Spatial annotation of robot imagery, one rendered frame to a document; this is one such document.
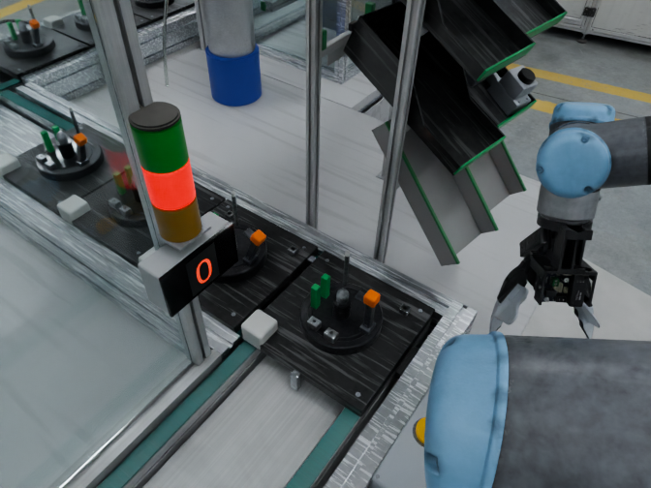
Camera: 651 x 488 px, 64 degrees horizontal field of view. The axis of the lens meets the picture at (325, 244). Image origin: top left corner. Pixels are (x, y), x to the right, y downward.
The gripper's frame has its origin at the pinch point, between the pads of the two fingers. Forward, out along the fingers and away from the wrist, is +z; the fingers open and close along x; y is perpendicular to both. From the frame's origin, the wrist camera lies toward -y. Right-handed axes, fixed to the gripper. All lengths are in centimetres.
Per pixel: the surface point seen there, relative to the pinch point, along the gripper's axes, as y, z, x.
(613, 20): -354, -68, 163
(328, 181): -58, -10, -35
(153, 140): 23, -33, -49
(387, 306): -9.3, 0.6, -22.8
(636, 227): -174, 35, 111
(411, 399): 5.7, 8.8, -19.7
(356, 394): 6.6, 7.7, -28.1
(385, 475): 16.4, 13.7, -24.1
